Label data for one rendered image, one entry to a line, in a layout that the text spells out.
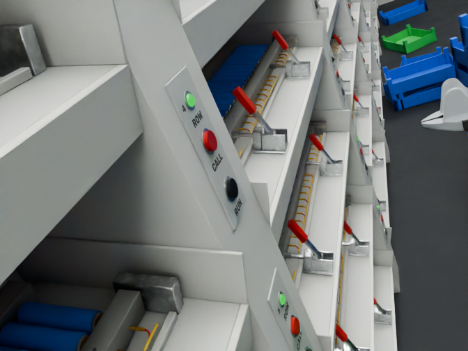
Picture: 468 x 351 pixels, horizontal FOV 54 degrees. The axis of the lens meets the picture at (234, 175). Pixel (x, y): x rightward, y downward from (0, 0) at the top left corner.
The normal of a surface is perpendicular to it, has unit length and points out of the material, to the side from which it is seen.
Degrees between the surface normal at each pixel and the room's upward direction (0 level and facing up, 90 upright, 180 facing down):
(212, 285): 90
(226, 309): 17
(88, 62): 90
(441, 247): 0
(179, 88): 90
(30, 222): 107
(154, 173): 90
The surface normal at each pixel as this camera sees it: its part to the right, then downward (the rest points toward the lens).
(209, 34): 0.96, 0.04
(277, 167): -0.11, -0.86
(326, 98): -0.24, 0.51
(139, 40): 0.90, -0.21
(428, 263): -0.37, -0.83
